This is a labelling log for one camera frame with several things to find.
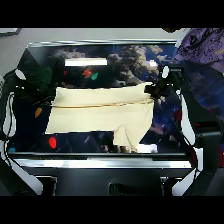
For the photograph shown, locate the green garment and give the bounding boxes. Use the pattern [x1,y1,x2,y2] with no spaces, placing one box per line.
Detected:
[21,63,54,93]

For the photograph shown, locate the silver frame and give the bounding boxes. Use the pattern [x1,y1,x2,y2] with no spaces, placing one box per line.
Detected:
[0,152,201,196]

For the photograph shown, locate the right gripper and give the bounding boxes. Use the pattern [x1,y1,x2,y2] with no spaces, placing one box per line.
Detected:
[144,81,165,100]

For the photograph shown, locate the purple printed garment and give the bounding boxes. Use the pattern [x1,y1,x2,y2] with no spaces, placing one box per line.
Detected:
[173,28,224,73]

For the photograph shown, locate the cream garment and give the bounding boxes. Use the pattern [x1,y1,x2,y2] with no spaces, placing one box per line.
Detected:
[44,81,156,153]

